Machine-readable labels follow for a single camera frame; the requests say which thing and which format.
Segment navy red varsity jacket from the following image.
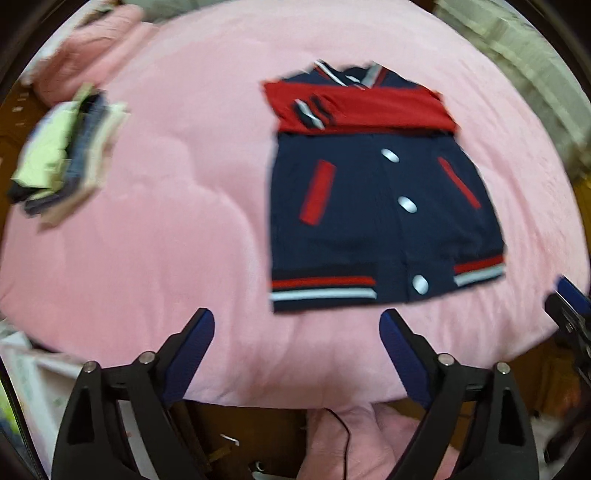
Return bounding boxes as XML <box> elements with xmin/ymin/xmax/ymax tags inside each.
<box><xmin>263</xmin><ymin>61</ymin><xmax>505</xmax><ymax>313</ymax></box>

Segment stack of folded clothes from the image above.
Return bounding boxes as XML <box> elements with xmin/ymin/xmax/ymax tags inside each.
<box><xmin>7</xmin><ymin>84</ymin><xmax>129</xmax><ymax>229</ymax></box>

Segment white patterned storage box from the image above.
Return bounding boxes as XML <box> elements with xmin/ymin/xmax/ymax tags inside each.
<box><xmin>1</xmin><ymin>321</ymin><xmax>82</xmax><ymax>474</ymax></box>

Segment pink trousers of operator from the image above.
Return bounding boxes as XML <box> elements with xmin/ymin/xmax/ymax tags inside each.
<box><xmin>294</xmin><ymin>403</ymin><xmax>463</xmax><ymax>480</ymax></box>

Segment pink fleece bed blanket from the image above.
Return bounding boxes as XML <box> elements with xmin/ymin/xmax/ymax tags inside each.
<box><xmin>1</xmin><ymin>1</ymin><xmax>590</xmax><ymax>409</ymax></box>

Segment brown wooden headboard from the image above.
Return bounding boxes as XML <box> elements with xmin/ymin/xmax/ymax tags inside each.
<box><xmin>1</xmin><ymin>82</ymin><xmax>48</xmax><ymax>188</ymax></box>

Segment folded pink quilt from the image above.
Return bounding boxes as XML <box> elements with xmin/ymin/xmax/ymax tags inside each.
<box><xmin>30</xmin><ymin>4</ymin><xmax>157</xmax><ymax>106</ymax></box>

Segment black cable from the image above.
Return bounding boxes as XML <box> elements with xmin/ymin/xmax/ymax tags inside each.
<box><xmin>322</xmin><ymin>407</ymin><xmax>355</xmax><ymax>480</ymax></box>

